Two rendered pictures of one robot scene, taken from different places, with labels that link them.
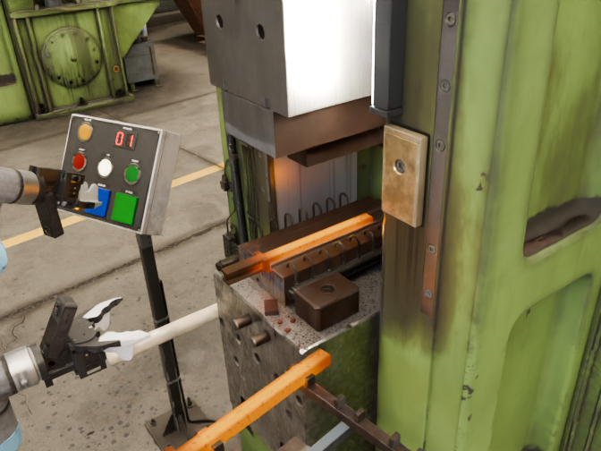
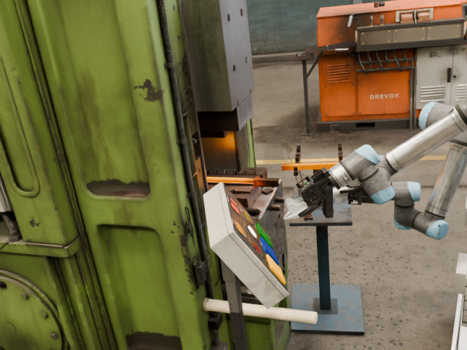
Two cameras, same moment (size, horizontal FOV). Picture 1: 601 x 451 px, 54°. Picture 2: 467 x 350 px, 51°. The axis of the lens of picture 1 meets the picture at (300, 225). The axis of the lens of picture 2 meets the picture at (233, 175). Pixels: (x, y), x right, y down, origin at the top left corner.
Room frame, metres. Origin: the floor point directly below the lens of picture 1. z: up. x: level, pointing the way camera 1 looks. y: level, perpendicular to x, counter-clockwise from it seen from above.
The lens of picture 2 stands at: (2.26, 1.59, 1.86)
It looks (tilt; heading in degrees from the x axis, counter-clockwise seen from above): 23 degrees down; 236
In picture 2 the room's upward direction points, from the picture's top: 7 degrees counter-clockwise
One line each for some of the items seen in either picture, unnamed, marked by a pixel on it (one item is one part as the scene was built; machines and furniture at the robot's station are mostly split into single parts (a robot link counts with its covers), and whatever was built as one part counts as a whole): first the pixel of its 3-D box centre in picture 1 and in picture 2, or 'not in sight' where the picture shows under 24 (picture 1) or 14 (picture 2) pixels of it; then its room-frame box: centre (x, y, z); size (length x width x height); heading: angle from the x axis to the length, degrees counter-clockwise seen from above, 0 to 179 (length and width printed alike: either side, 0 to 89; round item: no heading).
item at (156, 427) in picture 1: (179, 419); not in sight; (1.56, 0.48, 0.05); 0.22 x 0.22 x 0.09; 34
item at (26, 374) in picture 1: (24, 369); not in sight; (0.82, 0.52, 0.98); 0.08 x 0.05 x 0.08; 34
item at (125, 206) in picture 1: (125, 208); (263, 236); (1.40, 0.46, 1.01); 0.07 x 0.05 x 0.07; 59
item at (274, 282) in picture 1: (331, 242); (208, 190); (1.26, -0.07, 0.96); 0.42 x 0.20 x 0.09; 124
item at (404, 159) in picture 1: (402, 175); not in sight; (0.96, -0.19, 1.27); 0.09 x 0.02 x 0.17; 34
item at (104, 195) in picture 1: (98, 201); (268, 252); (1.45, 0.55, 1.01); 0.07 x 0.05 x 0.07; 59
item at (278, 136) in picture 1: (328, 101); (197, 112); (1.26, -0.07, 1.32); 0.42 x 0.20 x 0.10; 124
